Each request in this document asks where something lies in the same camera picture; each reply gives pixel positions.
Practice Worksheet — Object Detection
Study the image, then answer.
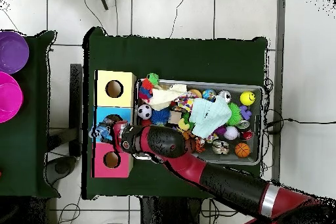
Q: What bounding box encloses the mint green waffle cloth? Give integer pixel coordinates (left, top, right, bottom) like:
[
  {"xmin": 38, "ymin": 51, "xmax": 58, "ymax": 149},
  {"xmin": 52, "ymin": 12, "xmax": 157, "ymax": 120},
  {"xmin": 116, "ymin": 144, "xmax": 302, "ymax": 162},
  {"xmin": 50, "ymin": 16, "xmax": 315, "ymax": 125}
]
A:
[{"xmin": 188, "ymin": 95, "xmax": 232, "ymax": 139}]

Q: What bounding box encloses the dark green table cloth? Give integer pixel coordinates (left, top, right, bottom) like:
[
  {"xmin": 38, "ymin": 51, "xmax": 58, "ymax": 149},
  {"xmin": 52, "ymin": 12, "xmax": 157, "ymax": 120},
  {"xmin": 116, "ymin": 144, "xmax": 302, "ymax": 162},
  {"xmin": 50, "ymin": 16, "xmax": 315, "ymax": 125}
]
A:
[
  {"xmin": 0, "ymin": 30, "xmax": 61, "ymax": 199},
  {"xmin": 81, "ymin": 26, "xmax": 268, "ymax": 200}
]

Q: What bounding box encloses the colourful polka dot cloth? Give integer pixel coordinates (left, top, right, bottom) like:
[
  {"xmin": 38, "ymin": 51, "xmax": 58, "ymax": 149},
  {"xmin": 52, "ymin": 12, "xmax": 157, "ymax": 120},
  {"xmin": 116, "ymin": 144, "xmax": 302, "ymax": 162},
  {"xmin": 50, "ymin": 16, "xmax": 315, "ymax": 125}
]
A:
[{"xmin": 174, "ymin": 93, "xmax": 198, "ymax": 113}]

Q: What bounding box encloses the purple bowl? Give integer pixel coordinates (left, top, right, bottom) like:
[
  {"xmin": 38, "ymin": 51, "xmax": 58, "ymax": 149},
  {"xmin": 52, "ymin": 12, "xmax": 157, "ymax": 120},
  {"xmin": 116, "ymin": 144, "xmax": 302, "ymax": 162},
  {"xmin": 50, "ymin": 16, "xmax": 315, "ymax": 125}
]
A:
[{"xmin": 0, "ymin": 30, "xmax": 30, "ymax": 75}]

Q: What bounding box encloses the clear blue plastic packet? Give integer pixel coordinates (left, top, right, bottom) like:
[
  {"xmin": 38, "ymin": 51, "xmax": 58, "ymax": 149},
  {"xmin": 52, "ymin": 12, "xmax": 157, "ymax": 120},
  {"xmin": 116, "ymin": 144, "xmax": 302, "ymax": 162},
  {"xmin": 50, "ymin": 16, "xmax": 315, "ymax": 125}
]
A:
[{"xmin": 90, "ymin": 118, "xmax": 116, "ymax": 143}]

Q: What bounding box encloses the blue globe ball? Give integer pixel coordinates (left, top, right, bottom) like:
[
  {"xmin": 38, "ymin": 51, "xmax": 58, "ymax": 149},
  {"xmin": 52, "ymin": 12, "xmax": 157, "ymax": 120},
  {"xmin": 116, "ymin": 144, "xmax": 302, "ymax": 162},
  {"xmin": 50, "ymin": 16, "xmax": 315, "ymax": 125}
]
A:
[{"xmin": 201, "ymin": 89, "xmax": 218, "ymax": 102}]

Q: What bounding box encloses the cream waffle cloth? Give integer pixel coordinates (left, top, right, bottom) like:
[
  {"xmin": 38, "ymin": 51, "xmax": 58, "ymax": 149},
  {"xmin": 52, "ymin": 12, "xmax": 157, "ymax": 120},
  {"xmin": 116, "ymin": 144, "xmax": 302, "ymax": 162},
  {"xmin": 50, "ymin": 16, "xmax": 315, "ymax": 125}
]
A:
[{"xmin": 150, "ymin": 83, "xmax": 189, "ymax": 112}]

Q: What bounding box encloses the purple spiky toy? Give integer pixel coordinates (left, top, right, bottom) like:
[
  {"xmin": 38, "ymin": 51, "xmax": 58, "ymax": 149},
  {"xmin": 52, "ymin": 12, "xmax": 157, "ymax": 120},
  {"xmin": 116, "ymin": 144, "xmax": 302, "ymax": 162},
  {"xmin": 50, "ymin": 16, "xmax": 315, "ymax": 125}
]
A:
[{"xmin": 213, "ymin": 125, "xmax": 228, "ymax": 136}]

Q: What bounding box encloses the shallow clear mesh bin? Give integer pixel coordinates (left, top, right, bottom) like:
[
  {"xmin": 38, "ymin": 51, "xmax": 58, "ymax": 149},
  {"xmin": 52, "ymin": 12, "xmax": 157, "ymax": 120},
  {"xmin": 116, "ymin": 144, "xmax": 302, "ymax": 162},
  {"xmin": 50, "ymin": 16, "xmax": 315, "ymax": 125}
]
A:
[{"xmin": 132, "ymin": 78, "xmax": 264, "ymax": 166}]

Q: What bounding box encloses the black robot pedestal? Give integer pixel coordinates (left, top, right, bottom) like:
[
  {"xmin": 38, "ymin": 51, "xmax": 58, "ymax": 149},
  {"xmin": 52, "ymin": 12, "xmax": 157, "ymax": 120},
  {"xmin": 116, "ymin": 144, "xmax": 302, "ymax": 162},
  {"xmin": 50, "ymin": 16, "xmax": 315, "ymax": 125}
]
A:
[{"xmin": 140, "ymin": 196, "xmax": 219, "ymax": 224}]

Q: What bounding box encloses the magenta bowl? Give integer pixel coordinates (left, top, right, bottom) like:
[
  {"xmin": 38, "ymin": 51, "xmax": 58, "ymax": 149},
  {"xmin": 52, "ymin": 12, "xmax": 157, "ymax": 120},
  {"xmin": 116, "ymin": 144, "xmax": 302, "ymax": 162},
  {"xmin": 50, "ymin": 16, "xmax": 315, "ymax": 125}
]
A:
[{"xmin": 0, "ymin": 71, "xmax": 24, "ymax": 124}]

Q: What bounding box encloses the black power cable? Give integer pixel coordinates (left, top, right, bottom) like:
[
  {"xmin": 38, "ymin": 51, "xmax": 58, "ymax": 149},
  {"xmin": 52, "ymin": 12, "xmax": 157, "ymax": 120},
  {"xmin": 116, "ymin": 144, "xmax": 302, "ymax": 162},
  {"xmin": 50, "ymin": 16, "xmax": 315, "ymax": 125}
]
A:
[{"xmin": 264, "ymin": 117, "xmax": 336, "ymax": 128}]

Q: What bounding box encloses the small soccer ball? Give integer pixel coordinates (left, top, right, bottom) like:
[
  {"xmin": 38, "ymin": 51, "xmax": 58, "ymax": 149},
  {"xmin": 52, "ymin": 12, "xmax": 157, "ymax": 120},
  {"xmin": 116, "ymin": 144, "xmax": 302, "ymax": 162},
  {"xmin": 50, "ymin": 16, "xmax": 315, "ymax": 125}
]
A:
[{"xmin": 136, "ymin": 104, "xmax": 153, "ymax": 120}]

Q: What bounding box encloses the plain wooden cube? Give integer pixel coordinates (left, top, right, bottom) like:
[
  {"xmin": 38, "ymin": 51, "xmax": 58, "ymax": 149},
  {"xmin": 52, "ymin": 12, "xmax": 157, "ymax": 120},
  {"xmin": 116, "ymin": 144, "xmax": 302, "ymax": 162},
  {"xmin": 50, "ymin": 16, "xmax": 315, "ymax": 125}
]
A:
[{"xmin": 169, "ymin": 110, "xmax": 182, "ymax": 124}]

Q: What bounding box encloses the large blue spiky ball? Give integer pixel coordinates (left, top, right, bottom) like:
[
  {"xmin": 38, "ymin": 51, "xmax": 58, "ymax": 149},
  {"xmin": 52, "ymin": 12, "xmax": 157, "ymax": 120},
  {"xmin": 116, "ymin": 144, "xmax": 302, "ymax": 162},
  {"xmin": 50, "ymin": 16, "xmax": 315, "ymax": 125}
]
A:
[{"xmin": 150, "ymin": 107, "xmax": 171, "ymax": 126}]

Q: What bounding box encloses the yellow smiley ball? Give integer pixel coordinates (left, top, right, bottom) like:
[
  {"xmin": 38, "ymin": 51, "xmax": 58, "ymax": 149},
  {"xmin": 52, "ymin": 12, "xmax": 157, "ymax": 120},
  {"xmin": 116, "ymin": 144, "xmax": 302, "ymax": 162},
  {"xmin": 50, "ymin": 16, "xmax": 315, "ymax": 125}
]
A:
[{"xmin": 239, "ymin": 91, "xmax": 256, "ymax": 106}]

